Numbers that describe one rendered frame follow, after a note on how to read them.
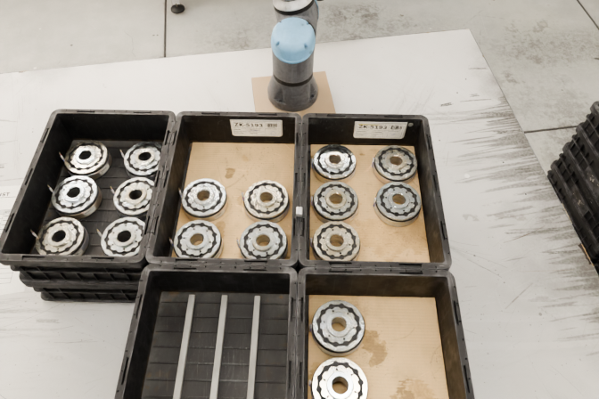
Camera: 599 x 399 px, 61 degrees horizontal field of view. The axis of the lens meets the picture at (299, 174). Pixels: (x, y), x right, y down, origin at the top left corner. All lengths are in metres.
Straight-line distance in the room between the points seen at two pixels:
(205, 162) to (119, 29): 1.91
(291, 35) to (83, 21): 2.00
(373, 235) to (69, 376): 0.72
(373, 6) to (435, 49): 1.37
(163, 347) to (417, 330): 0.50
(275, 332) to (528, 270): 0.64
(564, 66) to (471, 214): 1.76
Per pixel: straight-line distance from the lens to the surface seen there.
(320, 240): 1.09
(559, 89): 2.89
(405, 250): 1.14
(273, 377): 1.03
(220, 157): 1.27
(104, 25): 3.15
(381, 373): 1.04
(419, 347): 1.06
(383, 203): 1.16
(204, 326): 1.07
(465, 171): 1.46
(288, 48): 1.36
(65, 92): 1.74
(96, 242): 1.21
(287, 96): 1.46
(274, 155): 1.26
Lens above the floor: 1.83
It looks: 55 degrees down
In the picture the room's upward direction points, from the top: straight up
